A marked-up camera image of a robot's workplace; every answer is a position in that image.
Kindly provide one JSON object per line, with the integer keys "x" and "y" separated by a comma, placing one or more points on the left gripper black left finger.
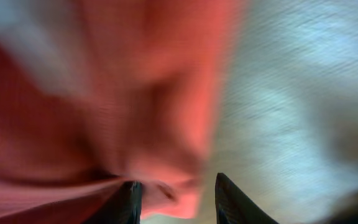
{"x": 123, "y": 207}

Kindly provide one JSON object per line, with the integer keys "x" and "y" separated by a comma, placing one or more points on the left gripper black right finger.
{"x": 233, "y": 206}

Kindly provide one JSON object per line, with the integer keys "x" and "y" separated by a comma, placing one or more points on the orange red t-shirt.
{"x": 97, "y": 93}

